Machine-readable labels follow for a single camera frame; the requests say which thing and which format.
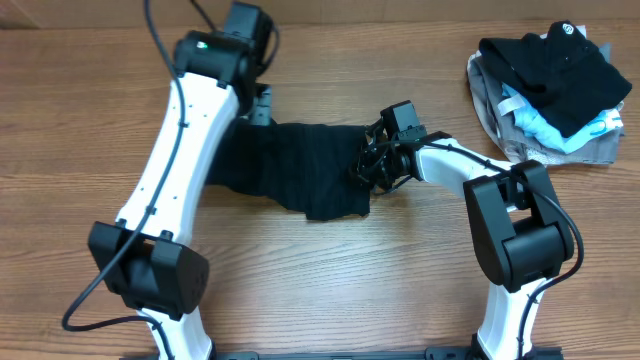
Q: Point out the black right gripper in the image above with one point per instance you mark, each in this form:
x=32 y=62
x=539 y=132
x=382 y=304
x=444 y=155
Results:
x=386 y=186

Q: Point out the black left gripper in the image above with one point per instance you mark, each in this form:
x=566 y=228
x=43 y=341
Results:
x=261 y=114

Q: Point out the black t-shirt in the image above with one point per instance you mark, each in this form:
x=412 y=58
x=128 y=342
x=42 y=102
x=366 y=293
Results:
x=302 y=167

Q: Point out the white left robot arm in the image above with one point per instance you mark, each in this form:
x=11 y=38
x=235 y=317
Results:
x=145 y=255

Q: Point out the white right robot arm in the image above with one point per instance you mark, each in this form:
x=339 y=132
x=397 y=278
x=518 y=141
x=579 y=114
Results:
x=521 y=236

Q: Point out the grey folded garment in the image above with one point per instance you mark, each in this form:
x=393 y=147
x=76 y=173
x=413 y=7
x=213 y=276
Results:
x=600 y=151

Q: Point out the beige folded garment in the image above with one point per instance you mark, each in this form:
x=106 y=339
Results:
x=487 y=94

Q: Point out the light blue folded garment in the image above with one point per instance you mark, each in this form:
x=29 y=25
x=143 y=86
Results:
x=534 y=125

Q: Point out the black folded garment on pile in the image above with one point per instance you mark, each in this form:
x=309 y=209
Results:
x=563 y=75

